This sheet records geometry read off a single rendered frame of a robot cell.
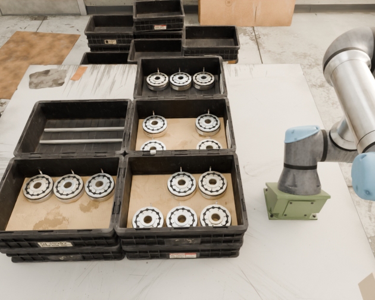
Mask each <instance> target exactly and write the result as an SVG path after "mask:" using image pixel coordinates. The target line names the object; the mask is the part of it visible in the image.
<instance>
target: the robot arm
mask: <svg viewBox="0 0 375 300"><path fill-rule="evenodd" d="M322 70H323V74H324V78H325V80H326V82H327V83H328V84H329V85H330V86H332V87H334V90H335V92H336V96H337V98H338V101H339V103H340V106H341V109H342V111H343V117H342V119H341V120H340V121H338V122H336V123H335V124H334V125H333V126H332V128H331V129H321V128H320V126H318V125H307V126H296V127H291V128H289V129H287V130H286V132H285V139H284V143H285V144H284V157H283V170H282V172H281V175H280V177H279V180H278V182H277V188H278V190H280V191H282V192H285V193H289V194H293V195H317V194H319V193H321V183H320V178H319V176H318V172H317V164H318V162H330V163H352V168H351V177H352V187H353V189H354V192H355V193H356V194H357V196H359V197H360V198H361V199H364V200H368V201H375V27H357V28H354V29H351V30H348V31H347V32H345V33H342V34H341V35H340V36H338V37H337V38H336V39H335V40H334V41H333V42H332V43H331V44H330V45H329V47H328V48H327V50H326V52H325V55H324V57H323V62H322Z"/></svg>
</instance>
